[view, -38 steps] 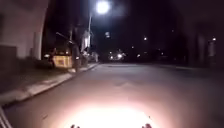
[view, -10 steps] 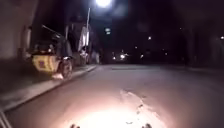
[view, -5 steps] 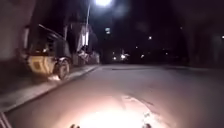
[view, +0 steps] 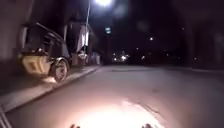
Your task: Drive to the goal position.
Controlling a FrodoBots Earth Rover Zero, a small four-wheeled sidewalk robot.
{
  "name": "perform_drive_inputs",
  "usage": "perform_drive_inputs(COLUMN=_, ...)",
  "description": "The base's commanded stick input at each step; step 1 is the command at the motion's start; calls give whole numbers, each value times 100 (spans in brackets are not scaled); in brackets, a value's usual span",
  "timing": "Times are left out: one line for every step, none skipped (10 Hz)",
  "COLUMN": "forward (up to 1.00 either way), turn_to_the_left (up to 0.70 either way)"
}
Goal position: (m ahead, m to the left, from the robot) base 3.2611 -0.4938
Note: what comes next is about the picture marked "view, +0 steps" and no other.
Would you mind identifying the roadside stall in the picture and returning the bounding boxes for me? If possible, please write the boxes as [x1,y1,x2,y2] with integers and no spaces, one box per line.
[70,51,90,67]

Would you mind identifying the dark asphalt road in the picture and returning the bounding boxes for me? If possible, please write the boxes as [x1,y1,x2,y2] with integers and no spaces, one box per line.
[4,64,224,128]

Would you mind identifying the white hanging cloth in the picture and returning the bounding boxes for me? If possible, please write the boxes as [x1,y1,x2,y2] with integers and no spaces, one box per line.
[76,24,91,54]

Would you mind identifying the street lamp pole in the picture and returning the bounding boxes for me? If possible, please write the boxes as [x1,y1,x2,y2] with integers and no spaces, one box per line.
[82,0,114,58]

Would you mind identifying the three-wheeled vehicle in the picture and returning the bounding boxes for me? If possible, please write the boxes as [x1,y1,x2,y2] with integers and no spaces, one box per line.
[17,22,72,84]

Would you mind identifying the pale concrete sidewalk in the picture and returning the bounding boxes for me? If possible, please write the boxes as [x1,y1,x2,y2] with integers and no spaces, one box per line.
[0,64,101,113]

